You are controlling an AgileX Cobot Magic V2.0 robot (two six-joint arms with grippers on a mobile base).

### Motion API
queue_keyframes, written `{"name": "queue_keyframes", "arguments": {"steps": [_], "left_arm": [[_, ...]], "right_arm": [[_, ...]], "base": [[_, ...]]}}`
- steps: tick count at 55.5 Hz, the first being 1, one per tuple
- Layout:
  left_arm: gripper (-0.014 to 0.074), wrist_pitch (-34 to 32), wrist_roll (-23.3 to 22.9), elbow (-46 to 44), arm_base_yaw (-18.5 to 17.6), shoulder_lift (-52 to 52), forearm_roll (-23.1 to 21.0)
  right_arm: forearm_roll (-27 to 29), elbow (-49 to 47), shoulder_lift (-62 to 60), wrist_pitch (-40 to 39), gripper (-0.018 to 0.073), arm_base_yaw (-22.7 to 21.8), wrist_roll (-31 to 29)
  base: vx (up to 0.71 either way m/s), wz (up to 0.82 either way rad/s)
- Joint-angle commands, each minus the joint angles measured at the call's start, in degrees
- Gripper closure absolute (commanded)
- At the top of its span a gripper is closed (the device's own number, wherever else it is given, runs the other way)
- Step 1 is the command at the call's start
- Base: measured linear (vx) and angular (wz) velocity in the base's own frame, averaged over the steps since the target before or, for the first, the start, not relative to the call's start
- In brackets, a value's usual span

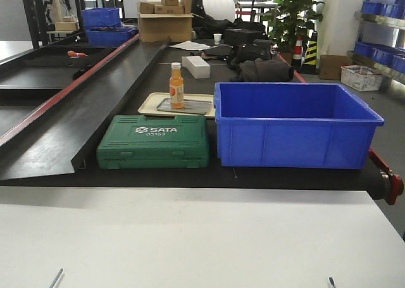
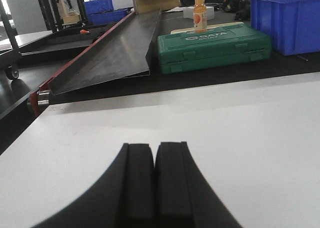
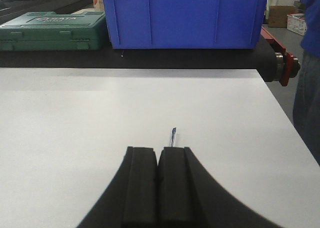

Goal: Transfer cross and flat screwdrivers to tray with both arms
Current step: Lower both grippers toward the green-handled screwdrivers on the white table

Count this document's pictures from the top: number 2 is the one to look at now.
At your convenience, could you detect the green SATA tool case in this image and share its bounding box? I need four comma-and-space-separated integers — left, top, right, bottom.
157, 23, 272, 74

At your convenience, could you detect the black angled metal guide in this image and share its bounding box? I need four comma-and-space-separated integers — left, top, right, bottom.
48, 9, 162, 95

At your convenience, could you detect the blue bin far upper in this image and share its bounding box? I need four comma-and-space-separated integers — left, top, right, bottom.
83, 0, 114, 15

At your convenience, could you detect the blue bin far lower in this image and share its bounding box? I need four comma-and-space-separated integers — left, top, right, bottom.
87, 9, 130, 25

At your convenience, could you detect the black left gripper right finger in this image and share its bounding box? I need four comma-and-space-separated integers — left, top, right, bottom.
155, 142, 241, 227

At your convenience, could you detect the large blue plastic bin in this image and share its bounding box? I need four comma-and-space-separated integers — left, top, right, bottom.
250, 0, 320, 56

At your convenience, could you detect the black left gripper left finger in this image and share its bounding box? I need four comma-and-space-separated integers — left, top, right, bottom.
36, 143, 155, 227

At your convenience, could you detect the orange juice bottle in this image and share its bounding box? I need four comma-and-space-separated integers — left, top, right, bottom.
193, 0, 207, 33

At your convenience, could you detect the red conveyor end roller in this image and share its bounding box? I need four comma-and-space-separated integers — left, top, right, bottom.
27, 83, 52, 117

